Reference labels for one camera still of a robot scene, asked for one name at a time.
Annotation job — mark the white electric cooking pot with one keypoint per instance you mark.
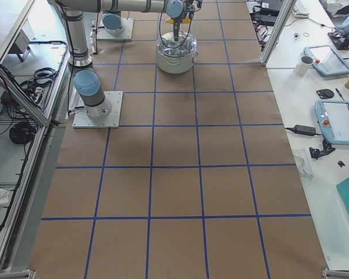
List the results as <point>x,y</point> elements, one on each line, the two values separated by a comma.
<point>176,65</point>

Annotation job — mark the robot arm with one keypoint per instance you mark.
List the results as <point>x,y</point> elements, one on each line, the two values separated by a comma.
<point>176,10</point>
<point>90,81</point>

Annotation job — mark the black round disc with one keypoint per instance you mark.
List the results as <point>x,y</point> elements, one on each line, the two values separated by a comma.
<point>325,93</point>

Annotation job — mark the white mug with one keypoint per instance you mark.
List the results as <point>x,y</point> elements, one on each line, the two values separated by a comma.
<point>303,65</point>

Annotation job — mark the far blue teach pendant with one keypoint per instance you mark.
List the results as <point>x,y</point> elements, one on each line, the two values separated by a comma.
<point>327,61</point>

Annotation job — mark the clear plastic box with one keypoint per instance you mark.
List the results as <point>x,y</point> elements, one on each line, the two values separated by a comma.
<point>302,162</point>

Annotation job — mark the near blue teach pendant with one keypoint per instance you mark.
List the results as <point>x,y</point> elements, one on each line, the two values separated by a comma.
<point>333,119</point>

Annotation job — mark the brown paper table cover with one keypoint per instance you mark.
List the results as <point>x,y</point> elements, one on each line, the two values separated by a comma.
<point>198,181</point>

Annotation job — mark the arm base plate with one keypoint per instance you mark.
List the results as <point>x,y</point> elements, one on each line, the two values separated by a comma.
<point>115,30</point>
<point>105,115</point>

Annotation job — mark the blue teach pendant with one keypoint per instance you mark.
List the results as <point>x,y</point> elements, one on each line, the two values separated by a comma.
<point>327,61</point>
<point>333,119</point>

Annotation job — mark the glass pot lid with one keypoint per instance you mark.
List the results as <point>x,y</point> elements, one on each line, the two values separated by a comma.
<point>167,46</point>

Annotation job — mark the black power adapter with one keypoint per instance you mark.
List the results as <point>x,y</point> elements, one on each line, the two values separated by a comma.
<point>304,130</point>

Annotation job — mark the aluminium frame post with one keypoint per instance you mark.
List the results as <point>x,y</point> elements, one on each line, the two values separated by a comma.
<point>283,16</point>

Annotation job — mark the yellow corn cob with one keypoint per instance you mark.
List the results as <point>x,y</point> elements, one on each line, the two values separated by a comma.
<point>185,20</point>

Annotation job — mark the black bracket part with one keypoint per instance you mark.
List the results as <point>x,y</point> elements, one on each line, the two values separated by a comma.
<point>327,149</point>

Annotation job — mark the black pen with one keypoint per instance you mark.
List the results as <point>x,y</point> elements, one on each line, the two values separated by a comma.
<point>340,95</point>

